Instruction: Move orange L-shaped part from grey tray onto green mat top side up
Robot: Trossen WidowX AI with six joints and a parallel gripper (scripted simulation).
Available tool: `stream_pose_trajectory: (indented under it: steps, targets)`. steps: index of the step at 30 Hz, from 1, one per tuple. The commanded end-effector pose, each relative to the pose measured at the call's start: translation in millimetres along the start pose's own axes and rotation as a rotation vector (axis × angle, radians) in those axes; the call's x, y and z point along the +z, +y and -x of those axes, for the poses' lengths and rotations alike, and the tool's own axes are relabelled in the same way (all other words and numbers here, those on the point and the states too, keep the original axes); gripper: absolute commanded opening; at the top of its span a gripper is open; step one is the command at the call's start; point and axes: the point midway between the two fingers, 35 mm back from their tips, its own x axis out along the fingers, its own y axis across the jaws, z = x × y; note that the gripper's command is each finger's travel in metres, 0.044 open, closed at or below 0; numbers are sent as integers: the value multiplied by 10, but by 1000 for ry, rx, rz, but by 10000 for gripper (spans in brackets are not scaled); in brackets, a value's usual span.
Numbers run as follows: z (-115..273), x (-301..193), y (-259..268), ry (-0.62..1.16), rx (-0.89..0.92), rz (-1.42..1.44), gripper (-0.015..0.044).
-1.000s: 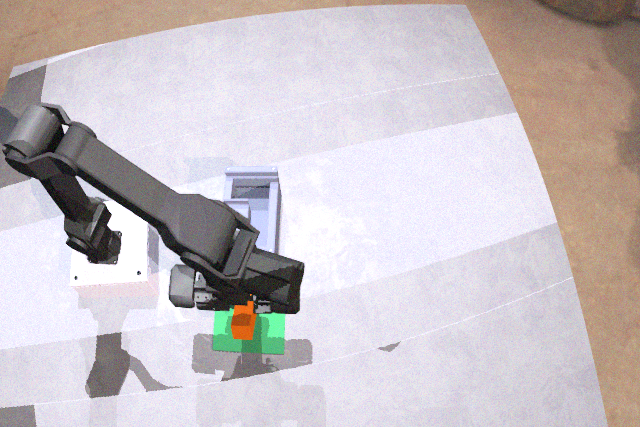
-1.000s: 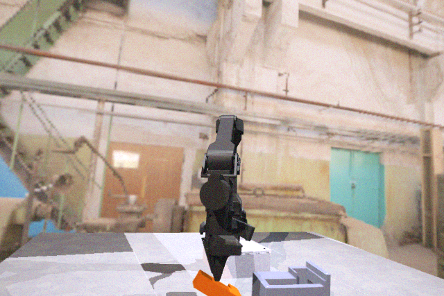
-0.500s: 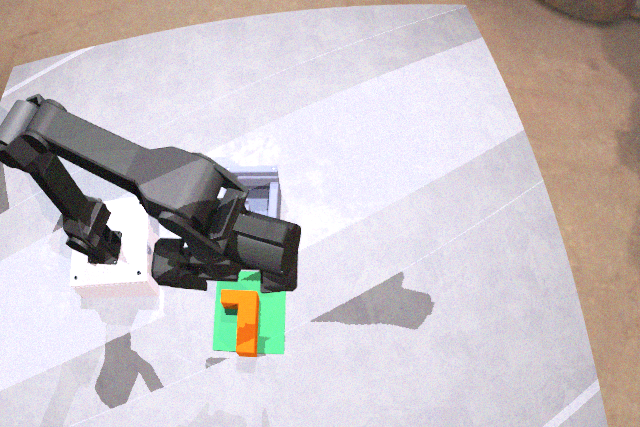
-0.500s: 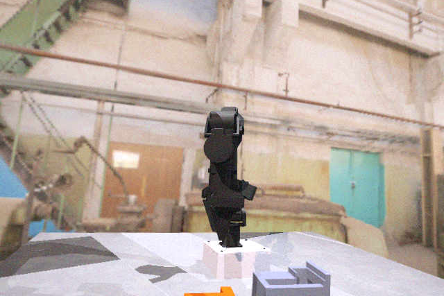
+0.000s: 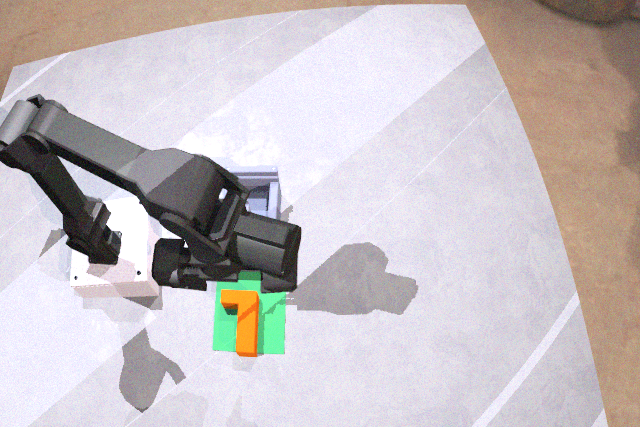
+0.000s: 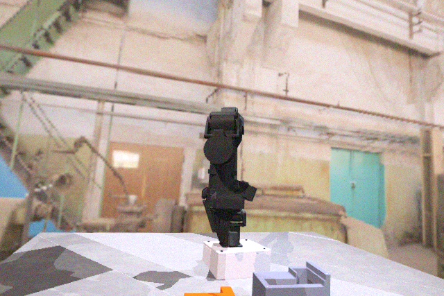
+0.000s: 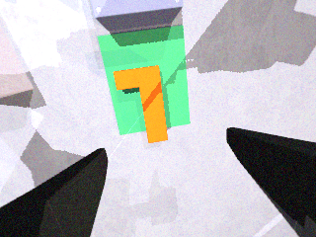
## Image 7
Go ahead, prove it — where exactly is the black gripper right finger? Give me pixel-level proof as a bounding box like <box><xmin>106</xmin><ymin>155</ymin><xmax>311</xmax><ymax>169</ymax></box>
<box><xmin>226</xmin><ymin>127</ymin><xmax>316</xmax><ymax>237</ymax></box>

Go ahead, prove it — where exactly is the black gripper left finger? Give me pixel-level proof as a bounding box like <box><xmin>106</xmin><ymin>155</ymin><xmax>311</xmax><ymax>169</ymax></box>
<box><xmin>0</xmin><ymin>148</ymin><xmax>109</xmax><ymax>237</ymax></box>

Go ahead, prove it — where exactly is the orange l-shaped part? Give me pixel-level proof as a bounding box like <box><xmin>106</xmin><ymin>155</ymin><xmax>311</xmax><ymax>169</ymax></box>
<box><xmin>114</xmin><ymin>65</ymin><xmax>168</xmax><ymax>143</ymax></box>

